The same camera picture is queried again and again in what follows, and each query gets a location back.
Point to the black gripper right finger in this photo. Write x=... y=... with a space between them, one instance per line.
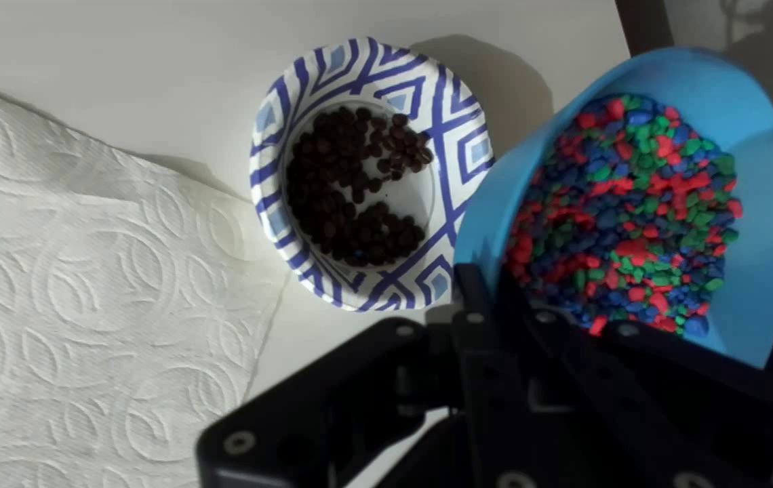
x=658 y=407

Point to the blue plastic bowl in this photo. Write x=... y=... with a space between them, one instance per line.
x=754 y=180

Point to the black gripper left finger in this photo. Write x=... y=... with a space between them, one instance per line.
x=332 y=397

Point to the colourful beads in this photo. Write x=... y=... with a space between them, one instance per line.
x=624 y=214

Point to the patterned paper bowl with chocolate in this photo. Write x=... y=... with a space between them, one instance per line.
x=455 y=119

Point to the white paper napkin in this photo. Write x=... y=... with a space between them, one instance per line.
x=87 y=299

